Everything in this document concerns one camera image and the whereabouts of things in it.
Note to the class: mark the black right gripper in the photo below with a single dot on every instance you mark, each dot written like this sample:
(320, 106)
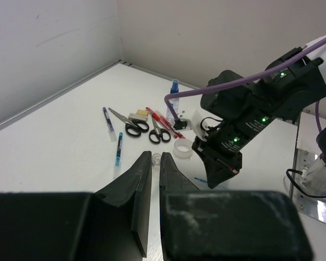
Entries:
(221, 152)

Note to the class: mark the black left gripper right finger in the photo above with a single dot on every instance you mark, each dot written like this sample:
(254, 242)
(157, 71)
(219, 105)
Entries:
(226, 224)

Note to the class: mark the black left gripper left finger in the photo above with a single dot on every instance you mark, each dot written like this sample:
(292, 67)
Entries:
(110, 224)

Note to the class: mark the small clear pen cap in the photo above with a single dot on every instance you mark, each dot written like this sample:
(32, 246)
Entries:
(156, 159)

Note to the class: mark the blue and white pen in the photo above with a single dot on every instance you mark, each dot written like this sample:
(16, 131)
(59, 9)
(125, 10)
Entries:
(204, 181)

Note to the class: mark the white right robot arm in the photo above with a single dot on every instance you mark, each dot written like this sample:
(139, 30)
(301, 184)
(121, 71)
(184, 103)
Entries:
(297, 80)

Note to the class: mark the clear tape roll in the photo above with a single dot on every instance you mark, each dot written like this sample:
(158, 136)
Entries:
(182, 149)

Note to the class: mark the red gel pen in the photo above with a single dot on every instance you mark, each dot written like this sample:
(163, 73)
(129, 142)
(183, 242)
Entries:
(166, 124)
(151, 111)

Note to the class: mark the blue syringe pen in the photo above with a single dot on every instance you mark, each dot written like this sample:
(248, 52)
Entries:
(118, 156)

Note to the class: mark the purple pen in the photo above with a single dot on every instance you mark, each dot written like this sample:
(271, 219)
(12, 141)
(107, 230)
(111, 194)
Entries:
(111, 130)

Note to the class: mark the tan eraser block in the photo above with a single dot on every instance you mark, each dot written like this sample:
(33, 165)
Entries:
(139, 115)

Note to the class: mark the blue cap glue bottle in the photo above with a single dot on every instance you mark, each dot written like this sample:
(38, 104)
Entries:
(174, 102)

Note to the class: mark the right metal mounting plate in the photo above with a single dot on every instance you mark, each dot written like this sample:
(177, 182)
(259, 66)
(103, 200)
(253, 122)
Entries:
(311, 201)

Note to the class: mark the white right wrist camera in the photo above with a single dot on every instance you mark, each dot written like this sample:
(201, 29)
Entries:
(196, 124)

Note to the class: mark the black handled scissors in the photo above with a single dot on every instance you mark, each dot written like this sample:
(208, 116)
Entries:
(158, 134)
(134, 128)

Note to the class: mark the aluminium frame rail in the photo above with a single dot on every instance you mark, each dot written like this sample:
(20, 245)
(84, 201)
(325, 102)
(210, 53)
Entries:
(23, 113)

